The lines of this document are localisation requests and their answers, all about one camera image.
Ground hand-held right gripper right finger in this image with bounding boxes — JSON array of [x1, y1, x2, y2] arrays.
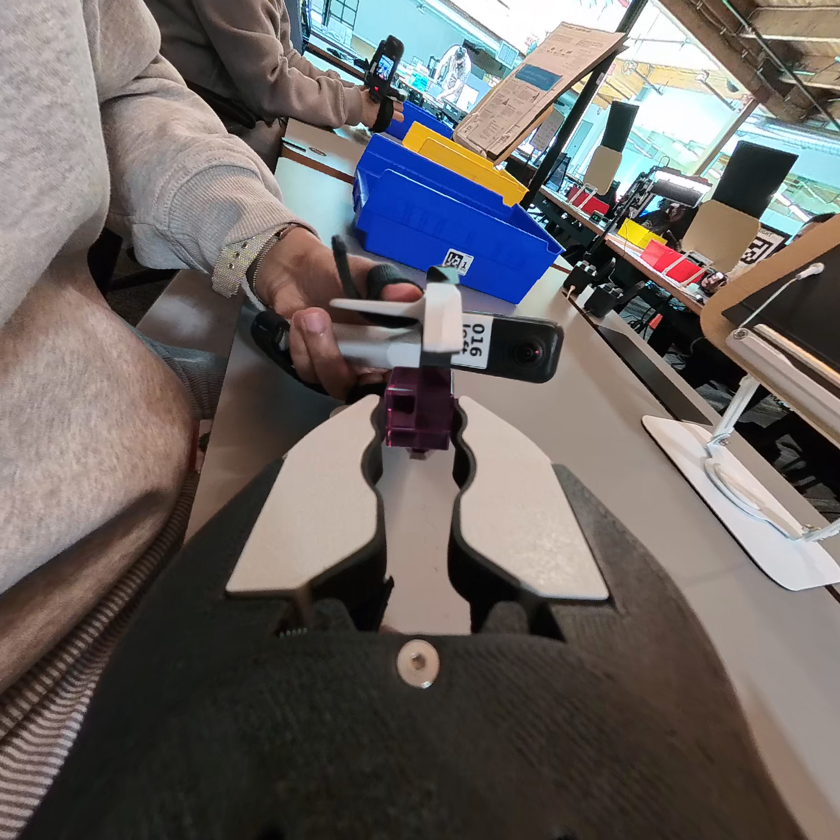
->
[[448, 395, 611, 630]]

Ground cardboard instruction board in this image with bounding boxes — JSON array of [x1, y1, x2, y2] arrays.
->
[[453, 21, 629, 164]]

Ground black metal pole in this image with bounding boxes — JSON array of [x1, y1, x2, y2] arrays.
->
[[518, 0, 649, 211]]

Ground small yellow plastic bin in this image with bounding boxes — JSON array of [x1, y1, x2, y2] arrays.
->
[[617, 218, 670, 251]]

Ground silver mesh wrist watch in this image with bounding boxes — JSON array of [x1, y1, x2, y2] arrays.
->
[[211, 223, 320, 309]]

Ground person's left forearm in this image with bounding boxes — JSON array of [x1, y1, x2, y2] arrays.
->
[[0, 0, 322, 316]]

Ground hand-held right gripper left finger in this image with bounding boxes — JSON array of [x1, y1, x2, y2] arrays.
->
[[225, 394, 396, 627]]

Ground small blue plastic bin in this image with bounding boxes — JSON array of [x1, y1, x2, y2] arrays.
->
[[384, 100, 455, 142]]

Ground tan framed monitor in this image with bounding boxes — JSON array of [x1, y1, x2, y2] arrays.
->
[[700, 215, 840, 450]]

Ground white monitor stand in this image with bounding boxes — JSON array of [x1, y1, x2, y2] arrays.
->
[[642, 328, 840, 592]]

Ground large blue plastic bin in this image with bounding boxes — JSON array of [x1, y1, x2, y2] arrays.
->
[[352, 133, 566, 305]]

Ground purple translucent cube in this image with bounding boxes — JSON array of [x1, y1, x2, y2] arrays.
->
[[383, 366, 455, 460]]

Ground black and tan panel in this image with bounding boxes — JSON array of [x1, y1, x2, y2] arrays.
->
[[583, 100, 640, 196], [682, 140, 799, 274]]

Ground red plastic bin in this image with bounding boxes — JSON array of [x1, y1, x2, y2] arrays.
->
[[640, 239, 707, 287]]

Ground black charger blocks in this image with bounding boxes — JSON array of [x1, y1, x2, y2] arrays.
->
[[562, 258, 648, 320]]

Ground person's left hand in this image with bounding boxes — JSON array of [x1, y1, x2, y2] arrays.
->
[[255, 226, 424, 403]]

